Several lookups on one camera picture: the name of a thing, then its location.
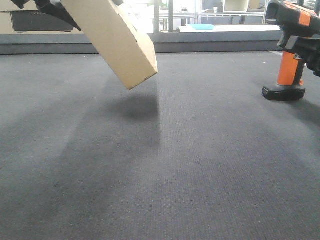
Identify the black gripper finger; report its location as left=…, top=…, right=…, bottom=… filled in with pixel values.
left=34, top=0, right=81, bottom=31

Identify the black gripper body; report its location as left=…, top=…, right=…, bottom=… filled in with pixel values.
left=284, top=36, right=320, bottom=77

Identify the orange black barcode scanner gun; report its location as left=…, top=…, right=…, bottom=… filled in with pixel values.
left=262, top=0, right=320, bottom=101

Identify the small brown cardboard package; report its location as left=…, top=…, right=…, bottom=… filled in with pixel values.
left=61, top=0, right=158, bottom=90

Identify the white plastic tub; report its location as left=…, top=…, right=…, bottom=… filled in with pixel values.
left=223, top=0, right=249, bottom=13

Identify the blue foam sheet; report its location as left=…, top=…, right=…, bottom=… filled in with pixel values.
left=186, top=23, right=215, bottom=32

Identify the dark conveyor side rail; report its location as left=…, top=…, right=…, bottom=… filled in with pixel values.
left=0, top=30, right=282, bottom=55

